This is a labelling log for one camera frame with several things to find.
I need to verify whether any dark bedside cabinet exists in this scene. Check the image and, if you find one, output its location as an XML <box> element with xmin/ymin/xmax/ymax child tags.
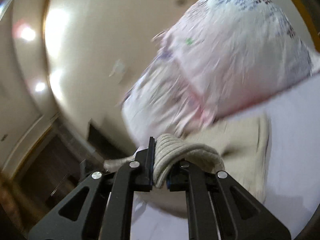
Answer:
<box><xmin>87</xmin><ymin>122</ymin><xmax>128</xmax><ymax>159</ymax></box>

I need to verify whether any lavender bed sheet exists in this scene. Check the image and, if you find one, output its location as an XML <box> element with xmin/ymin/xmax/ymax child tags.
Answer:
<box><xmin>131</xmin><ymin>75</ymin><xmax>319</xmax><ymax>239</ymax></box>

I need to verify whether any beige ribbed knit sweater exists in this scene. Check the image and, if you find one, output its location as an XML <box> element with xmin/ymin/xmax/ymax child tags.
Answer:
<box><xmin>103</xmin><ymin>113</ymin><xmax>272</xmax><ymax>205</ymax></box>

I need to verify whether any pink floral pillow right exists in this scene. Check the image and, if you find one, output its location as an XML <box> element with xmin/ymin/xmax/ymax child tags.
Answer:
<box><xmin>152</xmin><ymin>0</ymin><xmax>320</xmax><ymax>123</ymax></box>

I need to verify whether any pink floral pillow left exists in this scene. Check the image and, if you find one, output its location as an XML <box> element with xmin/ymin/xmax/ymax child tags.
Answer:
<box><xmin>121</xmin><ymin>55</ymin><xmax>214</xmax><ymax>147</ymax></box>

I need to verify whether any white wall switch plate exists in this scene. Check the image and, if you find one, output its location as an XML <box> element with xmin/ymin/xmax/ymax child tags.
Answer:
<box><xmin>109</xmin><ymin>59</ymin><xmax>127</xmax><ymax>83</ymax></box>

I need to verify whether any pink floral pillow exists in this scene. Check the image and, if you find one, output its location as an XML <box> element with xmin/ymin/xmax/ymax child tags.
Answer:
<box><xmin>152</xmin><ymin>0</ymin><xmax>320</xmax><ymax>123</ymax></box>
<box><xmin>121</xmin><ymin>55</ymin><xmax>214</xmax><ymax>147</ymax></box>

